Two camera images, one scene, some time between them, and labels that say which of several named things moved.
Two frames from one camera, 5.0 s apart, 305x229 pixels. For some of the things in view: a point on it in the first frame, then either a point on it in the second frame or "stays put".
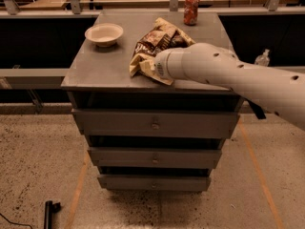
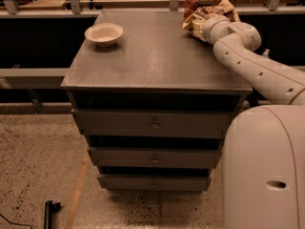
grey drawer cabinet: (144, 135) stays put
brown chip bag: (162, 36) to (195, 23)
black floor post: (50, 209) stays put
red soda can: (191, 10) stays put
